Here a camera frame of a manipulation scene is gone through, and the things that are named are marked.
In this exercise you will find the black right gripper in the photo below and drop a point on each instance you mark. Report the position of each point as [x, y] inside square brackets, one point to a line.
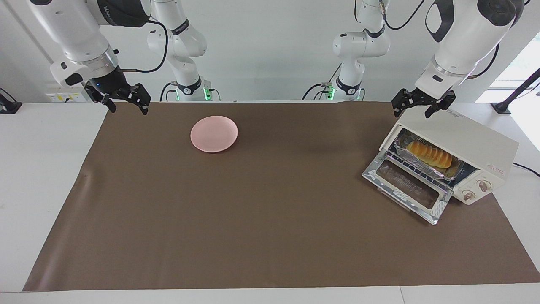
[110, 84]

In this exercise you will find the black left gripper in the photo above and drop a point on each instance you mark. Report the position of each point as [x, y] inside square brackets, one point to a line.
[426, 96]

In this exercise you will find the aluminium foil tray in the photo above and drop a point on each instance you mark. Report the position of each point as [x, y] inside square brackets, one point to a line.
[400, 148]

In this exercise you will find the golden bread loaf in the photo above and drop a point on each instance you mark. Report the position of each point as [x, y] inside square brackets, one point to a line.
[430, 154]

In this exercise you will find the white toaster oven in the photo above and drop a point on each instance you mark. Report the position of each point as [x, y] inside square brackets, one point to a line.
[472, 139]

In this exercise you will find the glass oven door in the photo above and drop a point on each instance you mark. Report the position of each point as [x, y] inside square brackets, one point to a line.
[405, 185]

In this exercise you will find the beige oven knob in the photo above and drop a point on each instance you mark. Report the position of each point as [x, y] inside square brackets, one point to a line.
[468, 195]
[483, 185]

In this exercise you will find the pink round plate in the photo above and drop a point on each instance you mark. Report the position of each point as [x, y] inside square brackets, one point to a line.
[214, 134]

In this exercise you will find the black table clamp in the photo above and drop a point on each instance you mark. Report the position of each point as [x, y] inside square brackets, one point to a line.
[8, 105]

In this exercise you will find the brown table mat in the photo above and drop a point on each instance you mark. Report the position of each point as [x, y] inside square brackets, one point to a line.
[253, 211]

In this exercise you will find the white wall power outlet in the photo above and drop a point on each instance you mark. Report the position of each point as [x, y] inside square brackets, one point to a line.
[63, 97]

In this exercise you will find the black camera stand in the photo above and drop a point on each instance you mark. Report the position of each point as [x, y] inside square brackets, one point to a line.
[512, 95]

